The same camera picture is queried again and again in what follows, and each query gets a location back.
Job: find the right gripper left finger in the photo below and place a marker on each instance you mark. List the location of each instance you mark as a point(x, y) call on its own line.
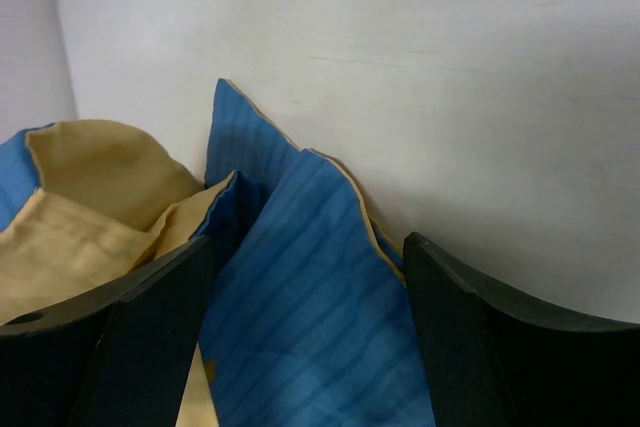
point(117, 355)

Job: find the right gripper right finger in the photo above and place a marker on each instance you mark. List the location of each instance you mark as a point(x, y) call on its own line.
point(496, 356)

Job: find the blue and yellow cloth placemat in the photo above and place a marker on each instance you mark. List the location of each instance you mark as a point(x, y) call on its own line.
point(308, 322)

